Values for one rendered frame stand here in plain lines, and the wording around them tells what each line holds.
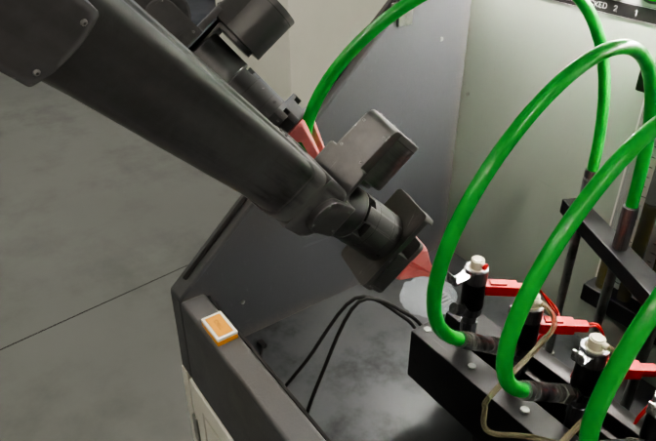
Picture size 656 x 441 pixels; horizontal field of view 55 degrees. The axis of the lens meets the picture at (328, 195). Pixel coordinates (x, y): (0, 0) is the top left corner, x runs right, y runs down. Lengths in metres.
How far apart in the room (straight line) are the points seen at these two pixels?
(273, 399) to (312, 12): 2.94
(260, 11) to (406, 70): 0.37
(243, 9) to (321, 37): 2.93
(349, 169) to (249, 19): 0.21
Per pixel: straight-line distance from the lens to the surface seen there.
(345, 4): 3.64
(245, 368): 0.83
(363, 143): 0.59
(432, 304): 0.58
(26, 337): 2.48
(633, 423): 0.78
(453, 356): 0.81
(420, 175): 1.11
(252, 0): 0.70
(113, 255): 2.76
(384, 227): 0.65
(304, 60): 3.61
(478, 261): 0.76
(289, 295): 1.05
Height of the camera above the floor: 1.54
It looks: 31 degrees down
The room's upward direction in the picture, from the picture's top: straight up
